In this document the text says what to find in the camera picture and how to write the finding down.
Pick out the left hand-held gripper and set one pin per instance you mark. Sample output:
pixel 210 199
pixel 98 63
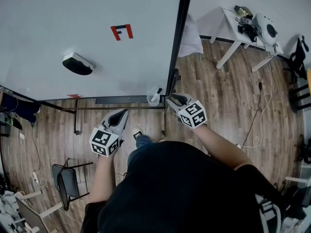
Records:
pixel 104 142

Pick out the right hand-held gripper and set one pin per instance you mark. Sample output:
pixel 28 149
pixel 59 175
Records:
pixel 193 115

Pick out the clear plastic container with tube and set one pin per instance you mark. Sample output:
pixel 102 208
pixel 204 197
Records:
pixel 157 103

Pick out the black marker pen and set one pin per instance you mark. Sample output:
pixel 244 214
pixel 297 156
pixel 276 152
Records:
pixel 155 97

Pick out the person's left forearm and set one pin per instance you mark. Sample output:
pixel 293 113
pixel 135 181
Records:
pixel 102 178

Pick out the person's right forearm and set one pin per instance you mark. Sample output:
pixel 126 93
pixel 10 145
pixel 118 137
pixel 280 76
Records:
pixel 218 147

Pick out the black whiteboard eraser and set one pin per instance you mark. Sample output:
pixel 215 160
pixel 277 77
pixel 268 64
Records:
pixel 77 68

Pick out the person's left shoe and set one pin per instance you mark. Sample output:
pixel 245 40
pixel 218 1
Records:
pixel 137 132

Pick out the person's shoe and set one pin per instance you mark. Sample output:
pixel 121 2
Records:
pixel 161 140
pixel 137 132

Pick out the person's left leg blue jeans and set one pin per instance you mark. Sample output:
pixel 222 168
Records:
pixel 142 142

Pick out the person's right shoe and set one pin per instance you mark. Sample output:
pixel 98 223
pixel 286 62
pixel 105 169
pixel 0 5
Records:
pixel 161 140

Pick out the white plastic bag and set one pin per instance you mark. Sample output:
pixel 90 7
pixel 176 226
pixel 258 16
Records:
pixel 192 42

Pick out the white power strip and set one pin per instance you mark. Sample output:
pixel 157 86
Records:
pixel 238 146
pixel 35 178

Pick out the black folding chair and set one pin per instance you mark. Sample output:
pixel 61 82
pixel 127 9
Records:
pixel 69 181

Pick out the person's black shirt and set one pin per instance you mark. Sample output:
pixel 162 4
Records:
pixel 175 190

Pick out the white power adapter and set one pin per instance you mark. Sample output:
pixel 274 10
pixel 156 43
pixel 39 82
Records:
pixel 22 136

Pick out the small white table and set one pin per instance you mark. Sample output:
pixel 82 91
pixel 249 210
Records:
pixel 229 18

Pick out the black gadget cluster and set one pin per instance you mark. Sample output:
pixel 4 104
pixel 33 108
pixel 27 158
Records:
pixel 246 29

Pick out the white round device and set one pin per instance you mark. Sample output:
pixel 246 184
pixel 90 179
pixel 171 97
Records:
pixel 260 25

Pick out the dark olive gadget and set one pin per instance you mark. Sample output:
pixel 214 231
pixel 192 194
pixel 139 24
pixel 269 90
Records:
pixel 245 10

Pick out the black office chair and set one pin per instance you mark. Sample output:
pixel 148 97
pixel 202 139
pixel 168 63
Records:
pixel 297 57

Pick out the dark top desk white legs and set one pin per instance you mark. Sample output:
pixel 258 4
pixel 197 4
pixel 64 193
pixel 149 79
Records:
pixel 29 215

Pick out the round wooden table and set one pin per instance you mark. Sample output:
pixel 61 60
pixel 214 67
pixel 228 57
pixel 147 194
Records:
pixel 309 81

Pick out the black chair base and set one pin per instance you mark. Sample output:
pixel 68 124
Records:
pixel 306 152

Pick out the black stool frame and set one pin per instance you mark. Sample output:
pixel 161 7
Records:
pixel 297 101

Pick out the white whiteboard black frame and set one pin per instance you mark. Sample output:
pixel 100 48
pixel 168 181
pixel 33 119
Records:
pixel 60 16

